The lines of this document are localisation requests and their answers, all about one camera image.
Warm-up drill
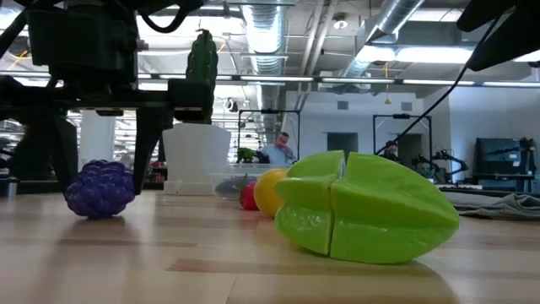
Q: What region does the black stand frame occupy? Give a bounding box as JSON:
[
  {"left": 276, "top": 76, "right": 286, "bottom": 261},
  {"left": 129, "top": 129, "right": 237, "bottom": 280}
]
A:
[
  {"left": 237, "top": 108, "right": 301, "bottom": 164},
  {"left": 373, "top": 113, "right": 434, "bottom": 155}
]

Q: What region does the dark background monitor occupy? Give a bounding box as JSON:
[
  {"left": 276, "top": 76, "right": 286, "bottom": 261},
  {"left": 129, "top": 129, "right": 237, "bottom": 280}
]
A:
[{"left": 474, "top": 137, "right": 537, "bottom": 176}]

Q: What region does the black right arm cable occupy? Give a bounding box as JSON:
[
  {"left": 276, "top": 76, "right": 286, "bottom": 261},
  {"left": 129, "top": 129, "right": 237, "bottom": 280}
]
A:
[{"left": 374, "top": 15, "right": 504, "bottom": 156}]

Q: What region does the white plant pot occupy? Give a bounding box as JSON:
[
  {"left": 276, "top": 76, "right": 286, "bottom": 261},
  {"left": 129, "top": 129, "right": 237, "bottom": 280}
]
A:
[{"left": 161, "top": 122, "right": 232, "bottom": 197}]

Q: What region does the yellow hanging cord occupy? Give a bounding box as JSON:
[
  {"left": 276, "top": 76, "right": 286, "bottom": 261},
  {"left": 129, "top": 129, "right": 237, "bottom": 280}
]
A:
[{"left": 383, "top": 61, "right": 392, "bottom": 106}]

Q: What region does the white round column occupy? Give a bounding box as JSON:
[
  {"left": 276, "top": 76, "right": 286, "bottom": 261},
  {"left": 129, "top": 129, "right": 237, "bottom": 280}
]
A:
[{"left": 78, "top": 110, "right": 117, "bottom": 170}]

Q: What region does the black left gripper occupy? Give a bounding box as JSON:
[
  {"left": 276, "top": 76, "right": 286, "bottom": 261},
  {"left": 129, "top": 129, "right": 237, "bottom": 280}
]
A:
[{"left": 0, "top": 0, "right": 214, "bottom": 199}]

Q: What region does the small green potted plant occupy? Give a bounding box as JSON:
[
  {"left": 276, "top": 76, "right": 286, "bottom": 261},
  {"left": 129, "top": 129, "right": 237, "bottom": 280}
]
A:
[{"left": 235, "top": 146, "right": 257, "bottom": 164}]

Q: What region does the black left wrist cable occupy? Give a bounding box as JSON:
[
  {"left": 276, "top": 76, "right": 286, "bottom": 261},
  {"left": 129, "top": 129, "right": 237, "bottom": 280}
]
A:
[{"left": 138, "top": 0, "right": 206, "bottom": 34}]

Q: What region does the green toy starfruit large piece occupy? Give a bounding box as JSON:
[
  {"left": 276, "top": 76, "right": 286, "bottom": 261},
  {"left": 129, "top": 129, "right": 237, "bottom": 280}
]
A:
[{"left": 329, "top": 151, "right": 461, "bottom": 265}]

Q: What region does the purple toy eggplant green cap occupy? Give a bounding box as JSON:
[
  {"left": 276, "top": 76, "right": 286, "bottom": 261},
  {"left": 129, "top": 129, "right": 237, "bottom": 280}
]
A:
[{"left": 216, "top": 176, "right": 257, "bottom": 199}]

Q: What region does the red toy strawberry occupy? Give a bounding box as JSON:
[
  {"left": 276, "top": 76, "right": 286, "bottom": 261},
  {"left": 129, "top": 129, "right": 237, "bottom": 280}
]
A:
[{"left": 238, "top": 173, "right": 260, "bottom": 211}]

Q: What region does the person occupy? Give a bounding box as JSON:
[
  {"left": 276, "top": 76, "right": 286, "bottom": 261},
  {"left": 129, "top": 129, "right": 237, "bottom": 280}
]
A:
[
  {"left": 381, "top": 140, "right": 401, "bottom": 162},
  {"left": 260, "top": 131, "right": 297, "bottom": 166}
]

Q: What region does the grey metal post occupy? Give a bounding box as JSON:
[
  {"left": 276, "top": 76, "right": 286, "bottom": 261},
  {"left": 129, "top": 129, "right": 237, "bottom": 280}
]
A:
[{"left": 5, "top": 176, "right": 19, "bottom": 203}]

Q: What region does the yellow toy lemon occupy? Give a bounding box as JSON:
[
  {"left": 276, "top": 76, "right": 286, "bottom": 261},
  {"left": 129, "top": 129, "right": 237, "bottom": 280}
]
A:
[{"left": 253, "top": 168, "right": 289, "bottom": 219}]

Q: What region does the green toy starfruit small piece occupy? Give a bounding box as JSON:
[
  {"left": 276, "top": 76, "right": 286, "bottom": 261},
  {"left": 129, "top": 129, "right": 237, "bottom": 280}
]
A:
[{"left": 273, "top": 149, "right": 346, "bottom": 257}]

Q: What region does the purple toy grape cluster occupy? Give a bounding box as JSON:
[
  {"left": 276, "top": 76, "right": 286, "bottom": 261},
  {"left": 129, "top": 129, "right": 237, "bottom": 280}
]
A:
[{"left": 63, "top": 159, "right": 137, "bottom": 220}]

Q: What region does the green cactus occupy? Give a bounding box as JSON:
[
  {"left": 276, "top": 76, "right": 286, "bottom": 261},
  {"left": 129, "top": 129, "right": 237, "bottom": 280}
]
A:
[{"left": 185, "top": 28, "right": 219, "bottom": 126}]

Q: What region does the folded grey cloth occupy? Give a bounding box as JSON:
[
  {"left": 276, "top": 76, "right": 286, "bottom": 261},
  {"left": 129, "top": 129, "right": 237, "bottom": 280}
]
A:
[{"left": 440, "top": 190, "right": 540, "bottom": 221}]

